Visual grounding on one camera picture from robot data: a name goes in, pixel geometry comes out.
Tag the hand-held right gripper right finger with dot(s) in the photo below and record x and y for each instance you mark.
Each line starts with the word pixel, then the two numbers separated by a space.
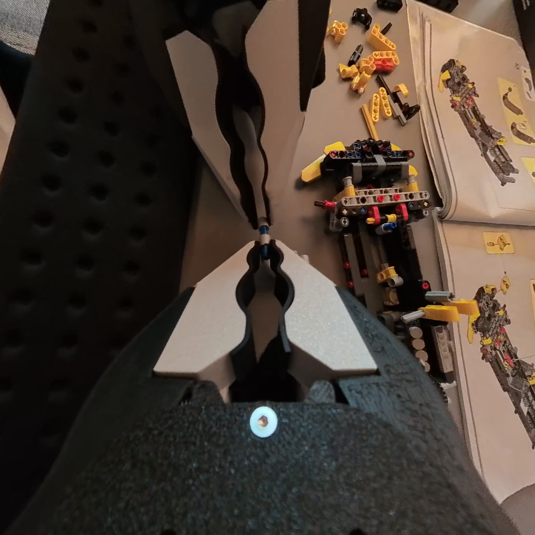
pixel 330 326

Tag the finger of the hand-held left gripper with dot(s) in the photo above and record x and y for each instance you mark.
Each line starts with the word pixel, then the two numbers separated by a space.
pixel 280 83
pixel 196 83

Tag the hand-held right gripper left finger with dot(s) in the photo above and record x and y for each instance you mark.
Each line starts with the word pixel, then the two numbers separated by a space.
pixel 200 326

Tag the lego car chassis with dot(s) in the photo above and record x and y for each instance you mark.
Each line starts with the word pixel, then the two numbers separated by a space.
pixel 376 250

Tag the light grey lego bush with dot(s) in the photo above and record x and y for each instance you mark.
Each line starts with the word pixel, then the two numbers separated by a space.
pixel 265 241

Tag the blue lego axle pin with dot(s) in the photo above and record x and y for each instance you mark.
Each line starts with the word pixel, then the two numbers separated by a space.
pixel 263 230

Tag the lego instruction booklet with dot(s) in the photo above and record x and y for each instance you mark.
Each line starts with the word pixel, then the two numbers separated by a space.
pixel 480 250

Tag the pile of yellow lego pieces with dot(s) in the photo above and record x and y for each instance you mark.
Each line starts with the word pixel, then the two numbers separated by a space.
pixel 376 58

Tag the dark ribbed lego panel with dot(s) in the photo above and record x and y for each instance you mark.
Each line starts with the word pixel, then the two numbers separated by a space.
pixel 418 4

